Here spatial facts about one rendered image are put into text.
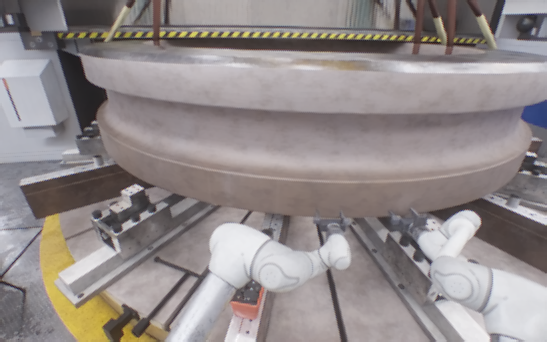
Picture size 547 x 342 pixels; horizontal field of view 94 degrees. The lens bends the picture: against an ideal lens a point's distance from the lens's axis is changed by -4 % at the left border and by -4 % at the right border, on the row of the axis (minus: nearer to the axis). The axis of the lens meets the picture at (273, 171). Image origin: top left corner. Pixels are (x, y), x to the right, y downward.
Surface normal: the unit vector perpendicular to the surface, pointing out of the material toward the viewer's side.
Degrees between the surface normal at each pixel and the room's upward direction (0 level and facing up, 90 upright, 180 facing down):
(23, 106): 90
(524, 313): 34
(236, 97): 90
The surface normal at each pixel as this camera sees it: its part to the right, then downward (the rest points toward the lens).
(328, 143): -0.04, 0.47
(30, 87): 0.18, 0.46
